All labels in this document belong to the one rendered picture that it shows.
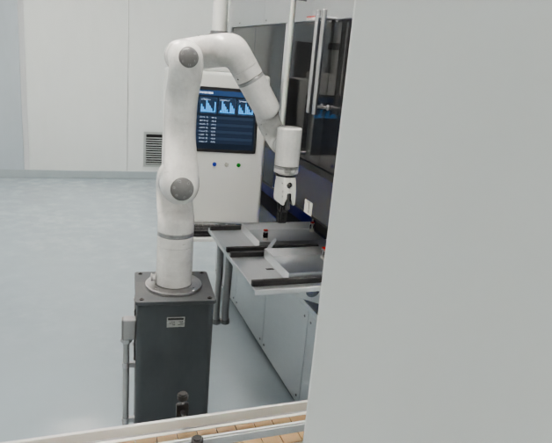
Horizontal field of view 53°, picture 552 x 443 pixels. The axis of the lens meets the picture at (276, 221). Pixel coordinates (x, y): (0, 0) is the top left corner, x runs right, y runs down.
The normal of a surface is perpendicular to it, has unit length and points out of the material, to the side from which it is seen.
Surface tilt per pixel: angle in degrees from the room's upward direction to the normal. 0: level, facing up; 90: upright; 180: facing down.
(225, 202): 90
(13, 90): 90
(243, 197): 90
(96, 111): 90
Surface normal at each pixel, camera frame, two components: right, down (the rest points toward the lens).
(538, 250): -0.94, 0.02
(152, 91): 0.33, 0.29
